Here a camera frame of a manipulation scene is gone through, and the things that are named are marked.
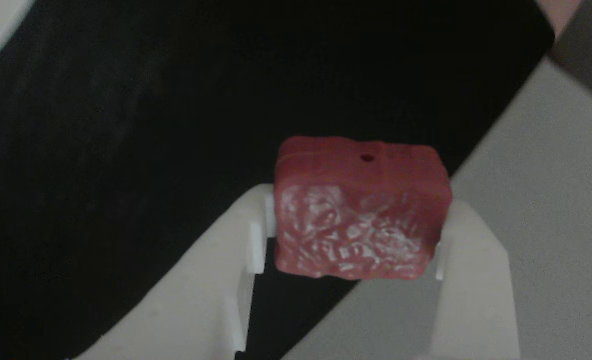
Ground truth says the grey side panel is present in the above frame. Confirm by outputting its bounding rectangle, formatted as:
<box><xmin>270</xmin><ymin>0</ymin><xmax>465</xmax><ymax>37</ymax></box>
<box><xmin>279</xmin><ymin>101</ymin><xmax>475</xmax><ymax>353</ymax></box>
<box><xmin>282</xmin><ymin>55</ymin><xmax>592</xmax><ymax>360</ymax></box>

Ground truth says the red-brown toy block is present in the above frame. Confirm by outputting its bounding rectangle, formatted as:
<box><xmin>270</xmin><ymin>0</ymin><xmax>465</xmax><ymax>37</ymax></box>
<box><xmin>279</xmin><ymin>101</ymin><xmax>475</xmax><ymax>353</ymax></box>
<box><xmin>273</xmin><ymin>136</ymin><xmax>453</xmax><ymax>281</ymax></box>

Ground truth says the black mouse mat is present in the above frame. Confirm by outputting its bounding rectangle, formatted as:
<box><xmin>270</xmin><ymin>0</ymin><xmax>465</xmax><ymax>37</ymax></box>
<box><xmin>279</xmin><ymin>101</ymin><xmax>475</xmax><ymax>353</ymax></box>
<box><xmin>0</xmin><ymin>0</ymin><xmax>557</xmax><ymax>360</ymax></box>

